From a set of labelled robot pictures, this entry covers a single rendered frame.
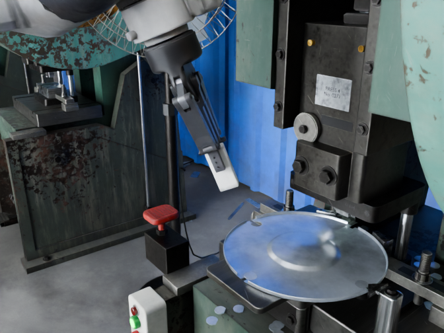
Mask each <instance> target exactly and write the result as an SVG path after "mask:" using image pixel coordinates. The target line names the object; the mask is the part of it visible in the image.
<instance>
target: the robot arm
mask: <svg viewBox="0 0 444 333"><path fill-rule="evenodd" d="M115 4H116V6H117V8H118V9H119V11H121V14H122V17H123V19H124V22H125V24H126V26H127V28H128V30H129V32H127V33H126V38H127V39H128V41H132V40H133V41H134V44H136V43H140V42H144V44H145V45H146V47H147V48H145V49H144V50H145V51H144V54H145V57H146V59H147V61H148V63H149V66H150V68H151V70H152V72H153V73H154V74H161V73H164V72H165V73H168V75H169V79H170V83H171V84H170V89H171V91H172V93H173V95H174V96H175V98H173V99H172V103H173V104H174V106H175V108H176V109H177V110H178V112H179V113H180V115H181V117H182V119H183V120H184V123H185V124H186V127H187V128H188V131H189V132H190V134H191V136H192V138H193V140H194V142H195V144H196V146H197V148H198V150H199V153H198V154H199V155H200V156H201V155H205V157H206V159H207V161H208V164H209V166H210V169H211V171H212V173H213V175H214V178H215V180H216V183H217V185H218V187H219V189H220V192H222V191H225V190H229V189H231V188H235V187H238V186H239V180H238V178H237V175H236V173H235V170H234V168H233V166H232V163H231V160H230V158H229V156H228V154H227V151H226V148H225V146H224V144H223V142H225V141H227V139H226V137H225V136H224V137H220V135H221V130H220V128H219V125H218V123H217V119H216V117H215V114H214V111H213V108H212V105H211V103H210V100H209V97H208V94H207V91H206V89H205V85H204V80H203V76H202V74H201V73H200V72H199V71H196V70H195V69H194V66H193V65H192V61H194V60H196V59H198V58H199V57H200V56H201V55H202V52H203V51H202V48H201V46H200V43H199V41H198V38H197V36H196V33H195V31H193V30H192V29H191V30H188V29H189V28H188V24H187V23H189V22H191V21H193V20H194V19H195V17H198V16H202V15H204V14H206V13H208V12H210V11H212V10H214V9H216V8H218V7H220V6H221V0H0V32H8V31H14V32H20V33H24V34H30V35H34V36H41V37H45V38H51V37H60V36H62V35H64V34H65V33H67V32H69V31H71V30H73V29H74V28H77V27H78V26H80V25H82V24H83V23H85V22H87V21H89V20H91V19H93V18H94V17H96V16H98V15H100V14H102V13H103V12H105V11H107V10H108V9H110V8H111V7H112V6H114V5H115Z"/></svg>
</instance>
